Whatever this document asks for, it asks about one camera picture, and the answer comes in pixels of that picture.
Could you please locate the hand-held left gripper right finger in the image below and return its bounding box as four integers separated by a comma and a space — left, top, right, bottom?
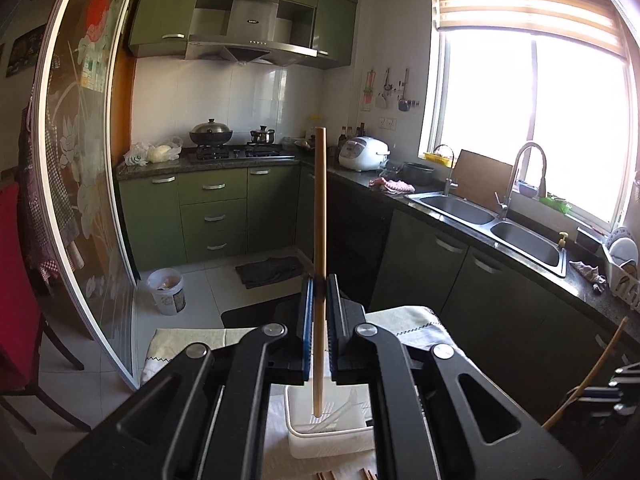
325, 274, 583, 480

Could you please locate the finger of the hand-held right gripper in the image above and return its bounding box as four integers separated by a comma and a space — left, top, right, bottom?
575, 386, 640, 417
609, 364, 640, 386

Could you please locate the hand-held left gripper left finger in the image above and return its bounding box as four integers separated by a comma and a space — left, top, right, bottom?
52, 275, 317, 480

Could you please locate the light wooden chopstick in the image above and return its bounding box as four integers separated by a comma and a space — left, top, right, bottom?
311, 127, 329, 419
542, 316, 629, 431

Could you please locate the white plastic utensil basket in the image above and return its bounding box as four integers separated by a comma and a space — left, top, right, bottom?
285, 382, 376, 461

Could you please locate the black floor mat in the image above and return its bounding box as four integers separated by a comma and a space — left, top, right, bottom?
220, 294, 306, 331

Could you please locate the dark grey floor cloth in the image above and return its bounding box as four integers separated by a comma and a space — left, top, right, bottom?
235, 256, 306, 289

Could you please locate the black built-in appliance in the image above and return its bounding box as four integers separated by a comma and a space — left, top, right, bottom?
325, 180, 394, 306

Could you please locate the white dish rack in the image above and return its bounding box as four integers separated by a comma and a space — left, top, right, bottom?
600, 227, 640, 311

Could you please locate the crumpled grey rag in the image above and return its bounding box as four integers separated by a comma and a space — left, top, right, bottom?
569, 260, 608, 294

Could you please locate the dark green sink cabinet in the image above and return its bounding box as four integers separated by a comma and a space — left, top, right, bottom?
295, 165, 640, 411

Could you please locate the pale green tablecloth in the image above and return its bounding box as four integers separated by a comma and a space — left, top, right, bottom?
140, 305, 473, 480

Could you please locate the white plastic bucket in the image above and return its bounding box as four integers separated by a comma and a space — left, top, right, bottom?
146, 268, 187, 316

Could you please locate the pink cloth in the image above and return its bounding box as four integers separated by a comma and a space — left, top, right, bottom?
369, 176, 416, 195

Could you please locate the steel double sink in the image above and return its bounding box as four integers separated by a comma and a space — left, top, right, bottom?
406, 191, 568, 278

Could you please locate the white rice cooker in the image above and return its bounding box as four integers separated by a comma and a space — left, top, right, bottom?
338, 136, 391, 173

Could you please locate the black cooking pot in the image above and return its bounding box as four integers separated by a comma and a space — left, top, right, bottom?
400, 161, 436, 186

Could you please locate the green sponge pack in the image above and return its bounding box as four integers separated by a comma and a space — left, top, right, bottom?
540, 192, 573, 215

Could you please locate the small steel faucet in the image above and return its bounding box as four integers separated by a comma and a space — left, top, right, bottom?
434, 144, 458, 196

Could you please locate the black gas stove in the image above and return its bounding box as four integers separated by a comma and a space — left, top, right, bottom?
189, 144, 297, 162

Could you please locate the green base cabinet with drawers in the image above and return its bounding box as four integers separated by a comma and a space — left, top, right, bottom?
117, 162, 302, 273

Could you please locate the wooden cutting board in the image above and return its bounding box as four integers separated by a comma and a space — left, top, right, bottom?
452, 149, 513, 213

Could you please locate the black wok with lid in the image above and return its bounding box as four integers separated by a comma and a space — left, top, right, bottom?
189, 118, 234, 147

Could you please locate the tall steel faucet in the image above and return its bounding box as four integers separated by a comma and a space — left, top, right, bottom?
495, 142, 548, 219

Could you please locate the clear bag with white dough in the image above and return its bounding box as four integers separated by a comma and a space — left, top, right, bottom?
145, 137, 183, 163

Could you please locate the white printed plastic bag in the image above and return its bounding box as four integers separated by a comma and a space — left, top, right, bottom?
123, 142, 151, 167

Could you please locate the kitchen window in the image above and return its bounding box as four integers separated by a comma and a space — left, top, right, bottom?
420, 25, 636, 233

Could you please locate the floral glass sliding door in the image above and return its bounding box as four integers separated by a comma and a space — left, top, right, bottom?
37, 0, 157, 391

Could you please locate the red upholstered wooden chair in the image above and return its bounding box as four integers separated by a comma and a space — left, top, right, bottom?
0, 180, 93, 436

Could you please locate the steel range hood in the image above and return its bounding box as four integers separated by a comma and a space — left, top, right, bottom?
185, 0, 321, 67

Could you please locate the green upper cabinet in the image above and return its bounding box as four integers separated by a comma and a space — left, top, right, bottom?
127, 0, 360, 71

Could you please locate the striped window blind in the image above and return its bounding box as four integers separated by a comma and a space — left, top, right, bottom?
432, 0, 628, 58

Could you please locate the dark framed wall picture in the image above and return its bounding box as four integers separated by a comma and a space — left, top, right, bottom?
6, 25, 48, 78

